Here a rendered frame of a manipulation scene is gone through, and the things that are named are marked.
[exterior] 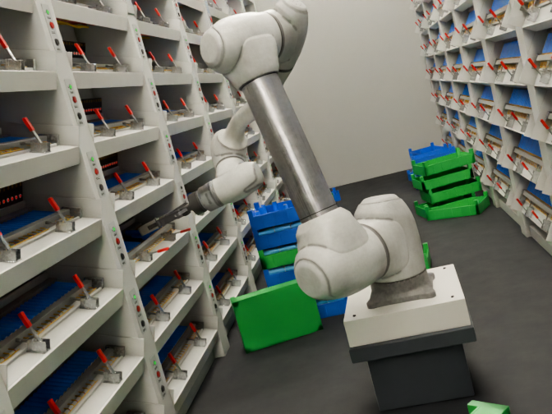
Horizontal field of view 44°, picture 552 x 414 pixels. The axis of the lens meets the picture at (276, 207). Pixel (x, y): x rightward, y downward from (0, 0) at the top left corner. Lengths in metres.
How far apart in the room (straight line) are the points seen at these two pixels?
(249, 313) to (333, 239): 0.94
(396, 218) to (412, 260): 0.12
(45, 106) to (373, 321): 0.99
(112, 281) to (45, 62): 0.58
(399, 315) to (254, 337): 0.89
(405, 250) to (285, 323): 0.88
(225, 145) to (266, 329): 0.72
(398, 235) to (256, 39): 0.61
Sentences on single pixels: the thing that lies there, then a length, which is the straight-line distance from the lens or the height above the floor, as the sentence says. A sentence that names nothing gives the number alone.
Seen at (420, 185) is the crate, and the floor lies 0.19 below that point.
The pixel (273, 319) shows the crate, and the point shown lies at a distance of 2.57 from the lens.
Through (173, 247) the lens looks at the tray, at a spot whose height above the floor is 0.48.
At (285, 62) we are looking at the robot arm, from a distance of 1.91.
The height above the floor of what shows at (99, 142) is 0.87.
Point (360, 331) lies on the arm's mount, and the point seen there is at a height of 0.24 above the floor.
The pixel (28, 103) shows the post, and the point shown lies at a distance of 1.88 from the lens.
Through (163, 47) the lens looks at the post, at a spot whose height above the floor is 1.21.
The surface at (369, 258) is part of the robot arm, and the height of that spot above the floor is 0.43.
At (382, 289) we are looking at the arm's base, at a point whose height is 0.31.
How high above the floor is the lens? 0.86
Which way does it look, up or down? 9 degrees down
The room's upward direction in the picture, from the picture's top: 15 degrees counter-clockwise
